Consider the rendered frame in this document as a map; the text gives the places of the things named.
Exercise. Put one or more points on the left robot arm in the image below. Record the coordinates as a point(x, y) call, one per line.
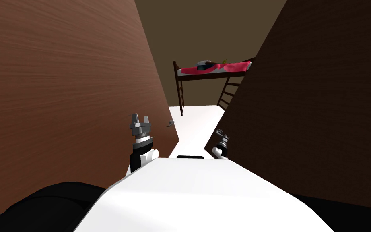
point(138, 161)

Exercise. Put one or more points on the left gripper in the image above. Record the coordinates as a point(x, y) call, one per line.
point(140, 129)

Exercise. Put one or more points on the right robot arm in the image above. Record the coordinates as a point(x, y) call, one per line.
point(219, 152)

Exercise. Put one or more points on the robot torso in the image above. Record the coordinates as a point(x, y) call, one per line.
point(201, 196)

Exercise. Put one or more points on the dark wooden bunk bed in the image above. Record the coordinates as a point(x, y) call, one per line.
point(214, 68)

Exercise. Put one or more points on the brown wooden door leaf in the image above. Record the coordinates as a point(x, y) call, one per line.
point(60, 90)

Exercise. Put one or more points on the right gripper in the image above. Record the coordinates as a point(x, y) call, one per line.
point(222, 136)

